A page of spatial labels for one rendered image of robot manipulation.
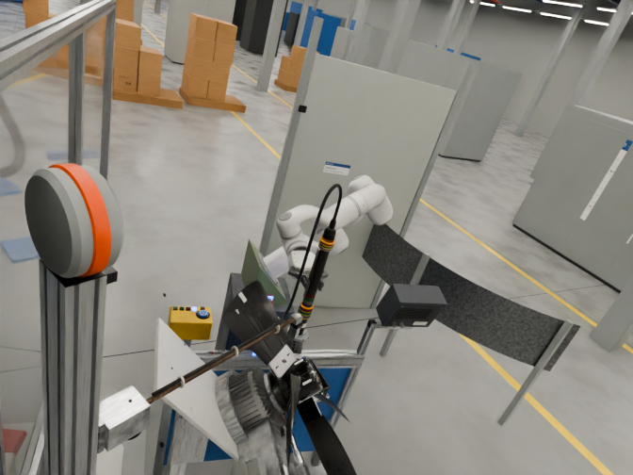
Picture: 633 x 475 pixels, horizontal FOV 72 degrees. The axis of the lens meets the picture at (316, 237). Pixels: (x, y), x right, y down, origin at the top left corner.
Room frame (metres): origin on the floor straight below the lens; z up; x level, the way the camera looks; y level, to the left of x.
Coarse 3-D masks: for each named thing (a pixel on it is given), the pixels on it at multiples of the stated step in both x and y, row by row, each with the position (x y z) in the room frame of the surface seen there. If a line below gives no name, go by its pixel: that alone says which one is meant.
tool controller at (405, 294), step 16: (400, 288) 1.71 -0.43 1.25; (416, 288) 1.75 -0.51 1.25; (432, 288) 1.80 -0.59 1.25; (384, 304) 1.71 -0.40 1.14; (400, 304) 1.64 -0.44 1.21; (416, 304) 1.67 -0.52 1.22; (432, 304) 1.70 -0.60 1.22; (384, 320) 1.67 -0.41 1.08; (400, 320) 1.69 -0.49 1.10; (416, 320) 1.72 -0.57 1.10; (432, 320) 1.76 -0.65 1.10
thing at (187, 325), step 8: (176, 312) 1.32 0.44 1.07; (184, 312) 1.34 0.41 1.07; (192, 312) 1.35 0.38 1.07; (208, 312) 1.38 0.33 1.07; (168, 320) 1.34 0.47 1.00; (176, 320) 1.28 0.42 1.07; (184, 320) 1.29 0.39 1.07; (192, 320) 1.30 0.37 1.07; (200, 320) 1.32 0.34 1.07; (208, 320) 1.33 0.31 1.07; (176, 328) 1.27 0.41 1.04; (184, 328) 1.28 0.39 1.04; (192, 328) 1.30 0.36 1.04; (200, 328) 1.31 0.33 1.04; (208, 328) 1.32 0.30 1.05; (184, 336) 1.28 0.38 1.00; (192, 336) 1.30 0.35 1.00; (200, 336) 1.31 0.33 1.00; (208, 336) 1.32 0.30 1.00
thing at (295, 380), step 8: (296, 376) 0.86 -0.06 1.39; (296, 384) 0.84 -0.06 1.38; (296, 392) 0.82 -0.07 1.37; (296, 400) 0.82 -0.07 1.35; (296, 408) 0.82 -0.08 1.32; (288, 416) 0.88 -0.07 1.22; (288, 424) 0.83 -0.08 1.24; (288, 432) 0.79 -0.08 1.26; (288, 440) 0.75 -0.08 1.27; (288, 448) 0.73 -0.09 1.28; (288, 456) 0.71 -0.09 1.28; (288, 464) 0.70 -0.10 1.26
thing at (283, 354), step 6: (288, 348) 1.08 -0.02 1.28; (282, 354) 1.06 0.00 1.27; (276, 360) 1.03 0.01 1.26; (288, 360) 1.06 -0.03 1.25; (294, 360) 1.07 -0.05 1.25; (270, 366) 1.01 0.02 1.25; (276, 366) 1.02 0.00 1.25; (282, 366) 1.03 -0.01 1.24; (288, 366) 1.05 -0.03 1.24; (276, 372) 1.01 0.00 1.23; (282, 372) 1.02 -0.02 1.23
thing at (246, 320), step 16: (256, 288) 1.15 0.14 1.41; (240, 304) 1.05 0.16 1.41; (256, 304) 1.10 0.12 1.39; (224, 320) 0.97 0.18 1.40; (240, 320) 1.02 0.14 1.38; (256, 320) 1.06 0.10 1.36; (272, 320) 1.10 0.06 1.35; (240, 336) 0.99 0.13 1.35; (272, 336) 1.06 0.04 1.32; (256, 352) 1.00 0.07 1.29; (272, 352) 1.03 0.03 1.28
